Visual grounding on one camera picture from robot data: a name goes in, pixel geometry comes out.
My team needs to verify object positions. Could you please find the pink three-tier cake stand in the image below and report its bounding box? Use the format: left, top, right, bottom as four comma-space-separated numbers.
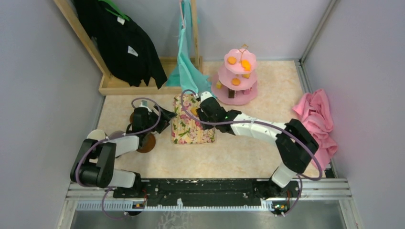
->
211, 44, 258, 105

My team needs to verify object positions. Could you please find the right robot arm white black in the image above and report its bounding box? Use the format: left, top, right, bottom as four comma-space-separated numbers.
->
197, 92, 319, 197

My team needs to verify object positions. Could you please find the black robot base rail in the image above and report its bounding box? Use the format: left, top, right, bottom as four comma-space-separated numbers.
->
113, 178, 301, 215

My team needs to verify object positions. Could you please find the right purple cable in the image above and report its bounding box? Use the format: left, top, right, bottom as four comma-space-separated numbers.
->
180, 89, 324, 217

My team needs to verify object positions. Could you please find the small brown cookie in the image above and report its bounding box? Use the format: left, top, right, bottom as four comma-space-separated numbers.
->
190, 107, 198, 116

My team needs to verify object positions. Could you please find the small orange pastry top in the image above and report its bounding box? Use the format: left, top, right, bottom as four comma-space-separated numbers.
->
227, 56, 237, 65

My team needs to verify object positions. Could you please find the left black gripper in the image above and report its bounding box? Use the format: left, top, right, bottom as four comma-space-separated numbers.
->
144, 104, 177, 134

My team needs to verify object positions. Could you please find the wooden clothes rack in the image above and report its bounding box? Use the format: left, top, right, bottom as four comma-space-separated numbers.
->
54, 0, 203, 96

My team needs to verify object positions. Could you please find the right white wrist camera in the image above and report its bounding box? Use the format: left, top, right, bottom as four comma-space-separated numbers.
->
200, 91, 213, 102

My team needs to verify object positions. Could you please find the round orange cookie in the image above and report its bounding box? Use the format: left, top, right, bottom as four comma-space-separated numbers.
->
231, 78, 241, 86

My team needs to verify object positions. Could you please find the chocolate cake slice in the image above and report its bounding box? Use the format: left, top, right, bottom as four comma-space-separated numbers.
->
228, 89, 236, 99

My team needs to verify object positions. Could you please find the black hanging garment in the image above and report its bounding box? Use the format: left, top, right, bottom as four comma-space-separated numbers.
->
73, 0, 168, 89

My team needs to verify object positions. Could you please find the floral serving tray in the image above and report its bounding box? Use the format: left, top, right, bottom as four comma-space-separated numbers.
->
171, 94, 215, 145

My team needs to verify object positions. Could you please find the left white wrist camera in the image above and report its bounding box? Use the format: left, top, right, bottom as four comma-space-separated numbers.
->
139, 100, 152, 112

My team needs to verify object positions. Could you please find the cream mug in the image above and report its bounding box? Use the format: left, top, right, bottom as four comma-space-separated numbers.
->
86, 129, 107, 141

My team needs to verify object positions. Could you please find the pink crumpled cloth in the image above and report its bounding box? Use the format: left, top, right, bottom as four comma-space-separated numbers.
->
292, 89, 338, 170

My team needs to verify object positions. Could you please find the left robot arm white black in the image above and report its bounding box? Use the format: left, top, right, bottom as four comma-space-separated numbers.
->
70, 105, 176, 198

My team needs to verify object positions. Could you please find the orange croissant pastry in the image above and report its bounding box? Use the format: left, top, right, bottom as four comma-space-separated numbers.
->
240, 60, 252, 72

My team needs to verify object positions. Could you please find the teal hanging garment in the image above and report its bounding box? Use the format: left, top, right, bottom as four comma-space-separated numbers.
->
166, 0, 211, 93

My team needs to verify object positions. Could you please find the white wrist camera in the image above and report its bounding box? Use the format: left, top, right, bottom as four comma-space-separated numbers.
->
139, 100, 152, 112
200, 91, 213, 102

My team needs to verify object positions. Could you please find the yellow square biscuit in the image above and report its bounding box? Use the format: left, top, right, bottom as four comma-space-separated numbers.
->
242, 73, 251, 79

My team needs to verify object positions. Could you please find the yellow cheese wedge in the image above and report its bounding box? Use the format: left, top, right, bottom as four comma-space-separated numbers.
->
215, 81, 222, 89

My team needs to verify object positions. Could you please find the purple mug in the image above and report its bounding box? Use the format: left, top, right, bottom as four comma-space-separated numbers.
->
108, 131, 126, 139

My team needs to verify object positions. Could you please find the brown saucer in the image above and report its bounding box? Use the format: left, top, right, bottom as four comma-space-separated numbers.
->
129, 113, 134, 123
137, 134, 156, 153

